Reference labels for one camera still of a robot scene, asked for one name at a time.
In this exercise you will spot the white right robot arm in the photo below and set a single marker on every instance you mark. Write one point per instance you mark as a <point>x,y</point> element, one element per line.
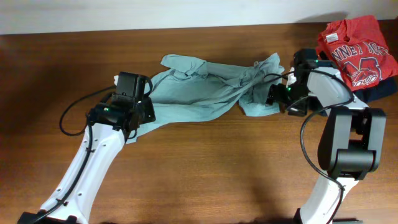
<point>351,143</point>

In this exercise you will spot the navy blue folded garment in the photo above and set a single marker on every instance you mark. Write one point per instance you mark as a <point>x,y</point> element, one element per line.
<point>385,88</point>

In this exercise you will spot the red printed t-shirt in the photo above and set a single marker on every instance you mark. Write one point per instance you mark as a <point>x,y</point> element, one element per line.
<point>359,49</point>

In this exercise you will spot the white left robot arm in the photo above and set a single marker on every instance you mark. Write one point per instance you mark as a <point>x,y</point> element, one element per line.
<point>113,121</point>

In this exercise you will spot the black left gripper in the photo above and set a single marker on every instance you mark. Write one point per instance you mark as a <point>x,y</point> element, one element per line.
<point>148,105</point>

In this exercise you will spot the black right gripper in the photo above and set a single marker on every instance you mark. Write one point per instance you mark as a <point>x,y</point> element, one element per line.
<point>277,94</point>

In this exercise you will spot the light blue t-shirt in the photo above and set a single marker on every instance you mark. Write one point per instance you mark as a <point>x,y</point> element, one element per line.
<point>194,90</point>

